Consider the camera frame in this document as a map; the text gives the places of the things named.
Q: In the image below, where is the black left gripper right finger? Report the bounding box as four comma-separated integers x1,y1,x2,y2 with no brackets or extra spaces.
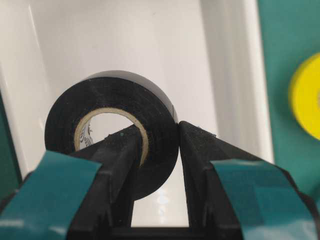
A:
179,121,320,240

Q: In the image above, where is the white plastic tray case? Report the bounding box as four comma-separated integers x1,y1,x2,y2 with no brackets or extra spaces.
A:
0,0,275,228

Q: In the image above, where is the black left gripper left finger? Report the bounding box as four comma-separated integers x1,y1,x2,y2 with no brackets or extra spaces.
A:
0,126,140,240

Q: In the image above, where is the black tape roll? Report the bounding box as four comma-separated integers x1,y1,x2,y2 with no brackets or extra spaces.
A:
44,70,179,200

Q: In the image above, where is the yellow tape roll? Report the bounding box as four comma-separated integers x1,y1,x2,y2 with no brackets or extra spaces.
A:
288,53,320,140

